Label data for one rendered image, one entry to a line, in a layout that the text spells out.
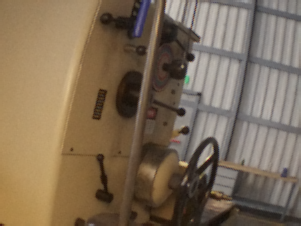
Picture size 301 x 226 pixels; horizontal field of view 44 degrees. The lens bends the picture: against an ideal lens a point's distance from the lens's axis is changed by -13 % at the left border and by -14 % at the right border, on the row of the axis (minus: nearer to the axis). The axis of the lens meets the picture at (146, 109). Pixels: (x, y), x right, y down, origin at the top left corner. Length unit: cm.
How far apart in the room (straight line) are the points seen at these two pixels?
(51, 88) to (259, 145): 794
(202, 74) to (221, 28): 120
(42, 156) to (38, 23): 39
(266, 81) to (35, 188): 808
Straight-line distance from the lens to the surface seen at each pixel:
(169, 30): 136
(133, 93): 125
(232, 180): 807
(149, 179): 139
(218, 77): 923
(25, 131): 114
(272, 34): 919
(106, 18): 105
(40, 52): 114
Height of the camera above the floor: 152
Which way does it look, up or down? level
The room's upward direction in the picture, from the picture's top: 14 degrees clockwise
